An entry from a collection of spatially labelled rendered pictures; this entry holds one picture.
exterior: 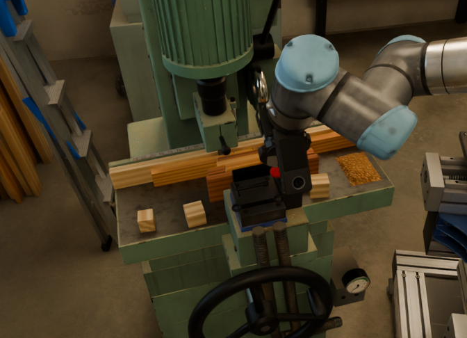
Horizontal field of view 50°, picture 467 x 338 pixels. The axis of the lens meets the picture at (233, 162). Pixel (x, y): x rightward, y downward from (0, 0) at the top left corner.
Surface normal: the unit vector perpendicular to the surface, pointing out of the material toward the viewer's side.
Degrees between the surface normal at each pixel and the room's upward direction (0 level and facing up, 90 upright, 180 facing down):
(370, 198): 90
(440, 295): 0
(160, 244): 90
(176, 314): 90
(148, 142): 0
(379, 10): 90
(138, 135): 0
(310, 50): 30
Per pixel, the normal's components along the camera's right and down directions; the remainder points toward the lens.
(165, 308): 0.22, 0.62
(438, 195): -0.18, 0.66
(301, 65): 0.05, -0.34
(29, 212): -0.07, -0.75
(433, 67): -0.63, 0.19
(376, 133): -0.34, 0.32
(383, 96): 0.25, -0.58
